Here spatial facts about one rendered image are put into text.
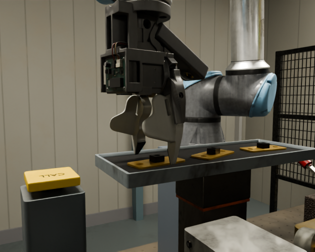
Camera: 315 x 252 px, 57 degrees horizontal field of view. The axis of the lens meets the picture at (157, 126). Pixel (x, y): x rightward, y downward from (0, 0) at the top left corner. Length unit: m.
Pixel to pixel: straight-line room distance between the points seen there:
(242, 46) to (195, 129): 0.26
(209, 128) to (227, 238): 0.55
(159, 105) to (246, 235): 0.18
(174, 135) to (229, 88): 0.45
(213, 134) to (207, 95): 0.11
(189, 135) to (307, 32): 2.67
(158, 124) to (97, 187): 2.65
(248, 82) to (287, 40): 2.75
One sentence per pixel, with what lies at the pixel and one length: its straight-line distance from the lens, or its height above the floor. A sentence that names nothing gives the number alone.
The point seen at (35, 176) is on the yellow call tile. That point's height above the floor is 1.16.
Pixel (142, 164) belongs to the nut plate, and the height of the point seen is 1.16.
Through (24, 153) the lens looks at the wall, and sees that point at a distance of 2.81.
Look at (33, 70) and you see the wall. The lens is 2.78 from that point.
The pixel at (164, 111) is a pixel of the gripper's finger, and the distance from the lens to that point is 0.38.
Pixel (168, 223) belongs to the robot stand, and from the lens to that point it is 0.95.
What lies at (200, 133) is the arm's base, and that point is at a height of 1.15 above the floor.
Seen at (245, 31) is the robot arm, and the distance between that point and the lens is 0.81.
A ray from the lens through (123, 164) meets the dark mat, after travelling 0.43.
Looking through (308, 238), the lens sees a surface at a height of 1.10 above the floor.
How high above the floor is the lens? 1.26
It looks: 5 degrees down
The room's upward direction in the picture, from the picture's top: straight up
